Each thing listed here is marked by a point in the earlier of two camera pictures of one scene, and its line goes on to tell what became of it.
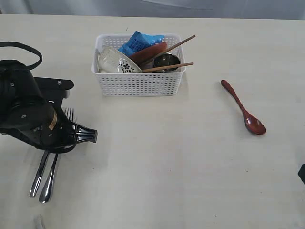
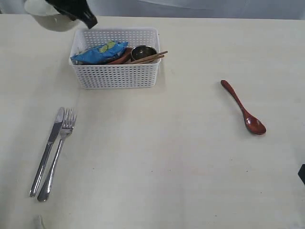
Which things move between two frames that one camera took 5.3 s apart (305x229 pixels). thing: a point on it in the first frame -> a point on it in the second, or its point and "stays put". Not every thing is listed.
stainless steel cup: [165, 59] -> [142, 51]
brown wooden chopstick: [168, 49] -> [132, 62]
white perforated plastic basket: [129, 84] -> [119, 76]
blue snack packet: [138, 41] -> [102, 54]
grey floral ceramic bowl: [110, 60] -> [48, 16]
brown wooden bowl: [144, 57] -> [125, 58]
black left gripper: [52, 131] -> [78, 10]
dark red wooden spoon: [252, 122] stays put
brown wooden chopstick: [167, 67] -> [151, 60]
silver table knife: [38, 176] stays put
